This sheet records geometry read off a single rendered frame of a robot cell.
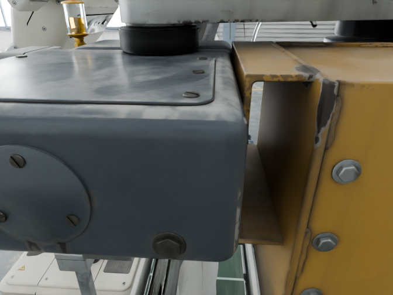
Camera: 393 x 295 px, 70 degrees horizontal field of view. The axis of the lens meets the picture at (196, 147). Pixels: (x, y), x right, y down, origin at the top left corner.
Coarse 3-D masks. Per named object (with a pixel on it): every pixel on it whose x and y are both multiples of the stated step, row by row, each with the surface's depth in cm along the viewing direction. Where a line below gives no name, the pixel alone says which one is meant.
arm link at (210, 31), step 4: (208, 24) 92; (212, 24) 92; (216, 24) 93; (208, 28) 91; (212, 28) 92; (216, 28) 94; (208, 32) 91; (212, 32) 92; (204, 36) 90; (208, 36) 91; (212, 36) 93
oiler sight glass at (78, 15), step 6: (66, 6) 35; (72, 6) 35; (78, 6) 36; (66, 12) 36; (72, 12) 36; (78, 12) 36; (84, 12) 37; (66, 18) 36; (72, 18) 36; (78, 18) 36; (84, 18) 37; (72, 24) 36; (78, 24) 36; (84, 24) 37; (72, 30) 37; (78, 30) 37; (84, 30) 37
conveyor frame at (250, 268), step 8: (248, 248) 125; (248, 256) 123; (144, 264) 119; (152, 264) 123; (248, 264) 122; (144, 272) 119; (248, 272) 121; (136, 280) 111; (144, 280) 120; (248, 280) 121; (256, 280) 111; (136, 288) 108; (144, 288) 120; (248, 288) 120; (256, 288) 108
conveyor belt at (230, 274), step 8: (240, 248) 131; (232, 256) 126; (240, 256) 126; (224, 264) 123; (232, 264) 123; (240, 264) 123; (152, 272) 119; (224, 272) 119; (232, 272) 119; (240, 272) 119; (216, 280) 115; (224, 280) 115; (232, 280) 115; (240, 280) 115; (216, 288) 112; (224, 288) 112; (232, 288) 112; (240, 288) 112
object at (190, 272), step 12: (192, 264) 65; (204, 264) 73; (216, 264) 93; (180, 276) 51; (192, 276) 72; (204, 276) 73; (216, 276) 99; (180, 288) 52; (192, 288) 73; (204, 288) 74
